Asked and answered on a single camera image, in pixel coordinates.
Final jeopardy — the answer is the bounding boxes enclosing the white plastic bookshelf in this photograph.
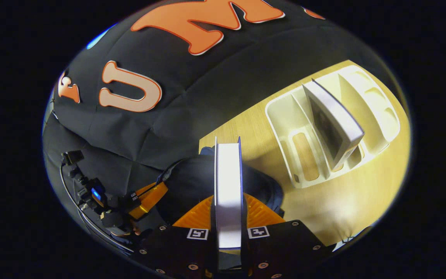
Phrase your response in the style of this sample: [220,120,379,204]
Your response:
[265,65,401,189]

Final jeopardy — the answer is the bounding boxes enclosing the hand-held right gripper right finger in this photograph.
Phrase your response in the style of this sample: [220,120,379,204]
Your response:
[242,193,334,279]

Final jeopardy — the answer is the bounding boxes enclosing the blue spine book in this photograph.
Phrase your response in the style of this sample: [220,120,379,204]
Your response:
[212,136,245,272]

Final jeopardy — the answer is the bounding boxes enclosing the white spine book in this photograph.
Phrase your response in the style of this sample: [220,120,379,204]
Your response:
[302,79,365,171]

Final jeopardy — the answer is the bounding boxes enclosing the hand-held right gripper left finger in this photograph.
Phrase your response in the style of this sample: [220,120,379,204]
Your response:
[138,194,218,279]

